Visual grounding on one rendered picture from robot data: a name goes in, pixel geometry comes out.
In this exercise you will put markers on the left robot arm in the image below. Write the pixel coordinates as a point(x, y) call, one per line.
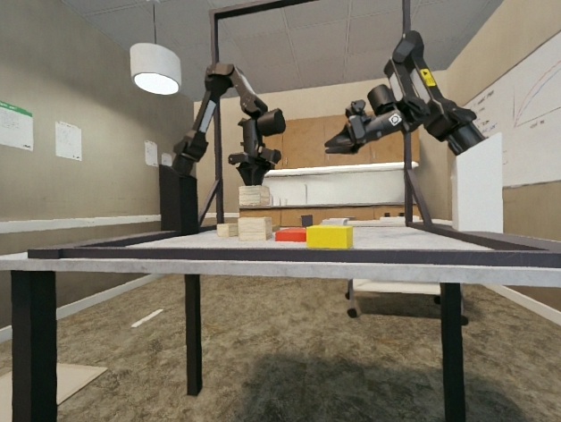
point(400, 110)

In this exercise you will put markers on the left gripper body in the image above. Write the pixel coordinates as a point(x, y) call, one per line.
point(374, 128)

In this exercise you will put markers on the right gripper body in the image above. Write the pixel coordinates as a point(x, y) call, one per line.
point(249, 147)

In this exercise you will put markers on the yellow rectangular block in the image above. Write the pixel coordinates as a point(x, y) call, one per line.
point(329, 236)

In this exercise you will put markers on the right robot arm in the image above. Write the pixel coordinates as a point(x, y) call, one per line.
point(194, 143)

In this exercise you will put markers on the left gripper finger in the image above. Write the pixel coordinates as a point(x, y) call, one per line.
point(338, 150)
point(342, 139)

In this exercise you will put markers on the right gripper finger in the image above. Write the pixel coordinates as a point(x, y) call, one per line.
point(247, 174)
point(259, 176)

